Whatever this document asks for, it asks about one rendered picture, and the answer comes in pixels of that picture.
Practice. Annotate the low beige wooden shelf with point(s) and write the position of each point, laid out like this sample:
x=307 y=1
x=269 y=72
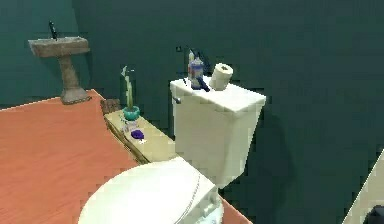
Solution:
x=156 y=143

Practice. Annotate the brown woven basket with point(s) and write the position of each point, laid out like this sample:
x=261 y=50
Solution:
x=110 y=105

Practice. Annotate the beige counter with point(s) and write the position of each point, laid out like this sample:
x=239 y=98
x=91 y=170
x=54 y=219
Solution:
x=366 y=196

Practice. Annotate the purple soap bar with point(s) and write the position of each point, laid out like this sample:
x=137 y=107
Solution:
x=137 y=134

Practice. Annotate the blue white spray bottle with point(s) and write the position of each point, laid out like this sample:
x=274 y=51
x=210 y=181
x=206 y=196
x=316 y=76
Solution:
x=196 y=71

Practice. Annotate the white toilet paper roll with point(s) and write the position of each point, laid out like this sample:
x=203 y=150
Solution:
x=221 y=76

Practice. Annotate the brown stone pedestal sink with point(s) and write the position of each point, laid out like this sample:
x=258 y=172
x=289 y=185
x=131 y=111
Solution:
x=63 y=48

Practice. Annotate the black object on counter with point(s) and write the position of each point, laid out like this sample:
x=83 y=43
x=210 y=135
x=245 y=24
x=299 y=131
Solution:
x=376 y=216

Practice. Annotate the plant in teal pot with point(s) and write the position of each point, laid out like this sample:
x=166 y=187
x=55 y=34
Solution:
x=130 y=100

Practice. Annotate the clear glass cup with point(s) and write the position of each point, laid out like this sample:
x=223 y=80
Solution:
x=128 y=126

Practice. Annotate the black sink faucet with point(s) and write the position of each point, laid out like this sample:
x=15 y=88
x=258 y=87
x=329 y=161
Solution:
x=53 y=30

